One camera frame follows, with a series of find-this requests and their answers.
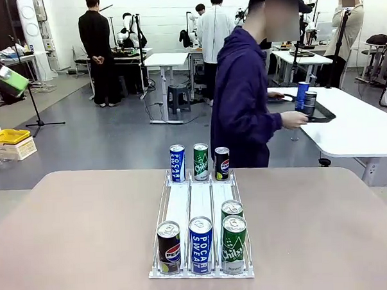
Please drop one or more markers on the white tower air conditioner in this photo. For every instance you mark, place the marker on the white tower air conditioner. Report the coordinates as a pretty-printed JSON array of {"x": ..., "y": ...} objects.
[{"x": 31, "y": 30}]

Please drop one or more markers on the black microphone stand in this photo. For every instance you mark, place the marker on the black microphone stand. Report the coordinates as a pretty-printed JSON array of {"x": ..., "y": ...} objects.
[{"x": 29, "y": 94}]

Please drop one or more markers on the black bag under desk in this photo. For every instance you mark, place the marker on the black bag under desk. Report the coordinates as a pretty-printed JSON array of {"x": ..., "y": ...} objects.
[{"x": 10, "y": 100}]

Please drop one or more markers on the person in purple hoodie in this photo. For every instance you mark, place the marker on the person in purple hoodie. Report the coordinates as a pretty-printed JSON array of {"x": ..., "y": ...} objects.
[{"x": 239, "y": 101}]

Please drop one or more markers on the black camera tripod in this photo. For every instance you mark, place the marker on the black camera tripod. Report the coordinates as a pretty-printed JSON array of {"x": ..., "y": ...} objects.
[{"x": 337, "y": 49}]

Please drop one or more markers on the large white table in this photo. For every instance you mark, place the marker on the large white table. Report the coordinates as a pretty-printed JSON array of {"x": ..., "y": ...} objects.
[{"x": 356, "y": 128}]

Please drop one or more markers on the grey plastic stool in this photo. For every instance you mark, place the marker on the grey plastic stool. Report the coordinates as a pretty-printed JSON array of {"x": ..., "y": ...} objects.
[{"x": 178, "y": 97}]

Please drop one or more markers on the green Chilsung can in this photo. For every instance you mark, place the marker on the green Chilsung can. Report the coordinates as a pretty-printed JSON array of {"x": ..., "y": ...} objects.
[
  {"x": 234, "y": 246},
  {"x": 201, "y": 162},
  {"x": 232, "y": 207}
]

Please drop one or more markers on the black bag on table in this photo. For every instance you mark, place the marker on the black bag on table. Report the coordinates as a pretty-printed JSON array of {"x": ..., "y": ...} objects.
[{"x": 378, "y": 40}]

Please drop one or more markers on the person's right hand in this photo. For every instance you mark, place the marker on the person's right hand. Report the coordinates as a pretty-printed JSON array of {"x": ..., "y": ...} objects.
[{"x": 293, "y": 119}]

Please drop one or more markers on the clear plastic bowl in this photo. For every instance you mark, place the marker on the clear plastic bowl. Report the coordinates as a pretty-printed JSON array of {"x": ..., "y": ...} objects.
[{"x": 1, "y": 163}]

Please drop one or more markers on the yellow and white plastic crate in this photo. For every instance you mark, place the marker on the yellow and white plastic crate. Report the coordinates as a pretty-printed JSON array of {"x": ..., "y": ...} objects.
[{"x": 10, "y": 143}]

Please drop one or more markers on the person in beige jacket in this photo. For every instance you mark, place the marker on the person in beige jacket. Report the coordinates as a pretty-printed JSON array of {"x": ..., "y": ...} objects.
[{"x": 346, "y": 32}]

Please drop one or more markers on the white can dispenser rack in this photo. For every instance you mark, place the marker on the white can dispenser rack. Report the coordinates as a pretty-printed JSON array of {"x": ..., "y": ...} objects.
[{"x": 178, "y": 200}]

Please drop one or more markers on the black serving tray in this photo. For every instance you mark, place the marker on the black serving tray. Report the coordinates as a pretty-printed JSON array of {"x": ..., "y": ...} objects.
[{"x": 324, "y": 115}]

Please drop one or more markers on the white standing desk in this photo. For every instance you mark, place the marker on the white standing desk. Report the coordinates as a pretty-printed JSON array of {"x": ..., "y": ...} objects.
[
  {"x": 305, "y": 58},
  {"x": 167, "y": 59}
]

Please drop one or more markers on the black light stand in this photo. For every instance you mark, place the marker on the black light stand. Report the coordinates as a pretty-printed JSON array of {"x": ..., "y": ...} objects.
[{"x": 141, "y": 57}]

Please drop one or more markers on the blue Pocari Sweat can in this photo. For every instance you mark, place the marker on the blue Pocari Sweat can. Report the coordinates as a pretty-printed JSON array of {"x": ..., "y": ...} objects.
[
  {"x": 177, "y": 163},
  {"x": 201, "y": 247},
  {"x": 302, "y": 93}
]

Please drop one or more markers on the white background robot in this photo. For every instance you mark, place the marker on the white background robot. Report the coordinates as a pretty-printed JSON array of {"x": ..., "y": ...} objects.
[{"x": 127, "y": 32}]

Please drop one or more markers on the black backpack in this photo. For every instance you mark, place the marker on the black backpack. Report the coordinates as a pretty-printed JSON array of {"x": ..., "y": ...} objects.
[{"x": 185, "y": 38}]

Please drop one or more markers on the man in white shirt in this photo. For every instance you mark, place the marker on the man in white shirt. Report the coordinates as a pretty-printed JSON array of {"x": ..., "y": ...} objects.
[{"x": 212, "y": 31}]

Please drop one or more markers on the black Pepsi can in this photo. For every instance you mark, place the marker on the black Pepsi can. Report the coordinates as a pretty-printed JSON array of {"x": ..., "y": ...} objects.
[
  {"x": 169, "y": 249},
  {"x": 310, "y": 103},
  {"x": 222, "y": 164}
]

